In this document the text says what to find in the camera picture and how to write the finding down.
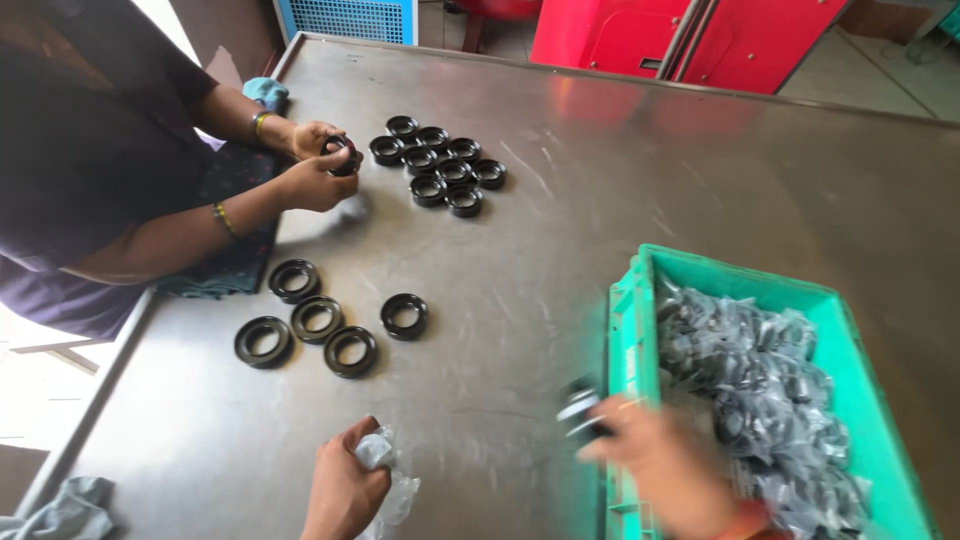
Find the person's right hand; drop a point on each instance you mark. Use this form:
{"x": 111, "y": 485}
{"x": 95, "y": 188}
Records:
{"x": 667, "y": 469}

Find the person's left hand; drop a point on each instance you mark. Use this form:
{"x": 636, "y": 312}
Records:
{"x": 341, "y": 484}

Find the person's right fingers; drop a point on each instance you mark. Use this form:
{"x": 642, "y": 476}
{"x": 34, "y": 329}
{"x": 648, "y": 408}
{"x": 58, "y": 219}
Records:
{"x": 619, "y": 431}

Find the person's left fingers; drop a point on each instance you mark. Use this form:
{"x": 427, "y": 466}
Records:
{"x": 369, "y": 439}

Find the clear plastic wrapper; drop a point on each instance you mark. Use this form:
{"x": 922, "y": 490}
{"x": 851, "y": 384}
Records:
{"x": 401, "y": 491}

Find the green plastic crate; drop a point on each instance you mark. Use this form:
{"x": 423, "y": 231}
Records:
{"x": 630, "y": 360}

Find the heap of plastic-wrapped seals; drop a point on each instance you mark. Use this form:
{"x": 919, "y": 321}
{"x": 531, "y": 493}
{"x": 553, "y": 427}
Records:
{"x": 765, "y": 397}

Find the cluster of small black seals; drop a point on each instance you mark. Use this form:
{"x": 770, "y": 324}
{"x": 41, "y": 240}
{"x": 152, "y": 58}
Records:
{"x": 439, "y": 165}

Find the small black seal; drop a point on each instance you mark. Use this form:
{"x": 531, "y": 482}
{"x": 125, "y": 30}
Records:
{"x": 343, "y": 154}

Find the grey cloth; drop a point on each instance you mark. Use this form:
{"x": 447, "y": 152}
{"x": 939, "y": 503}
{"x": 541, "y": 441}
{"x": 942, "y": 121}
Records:
{"x": 67, "y": 511}

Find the blue cloth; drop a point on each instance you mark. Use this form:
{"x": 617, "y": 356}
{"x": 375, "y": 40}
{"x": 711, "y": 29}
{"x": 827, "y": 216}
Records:
{"x": 267, "y": 91}

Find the red metal cabinet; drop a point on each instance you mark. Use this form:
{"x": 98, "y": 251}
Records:
{"x": 675, "y": 41}

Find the blue grille machine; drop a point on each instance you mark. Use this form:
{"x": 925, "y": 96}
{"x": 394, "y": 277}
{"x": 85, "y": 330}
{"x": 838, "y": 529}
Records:
{"x": 349, "y": 19}

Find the red stool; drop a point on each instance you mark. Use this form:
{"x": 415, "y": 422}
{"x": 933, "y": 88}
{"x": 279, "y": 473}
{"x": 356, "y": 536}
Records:
{"x": 495, "y": 19}

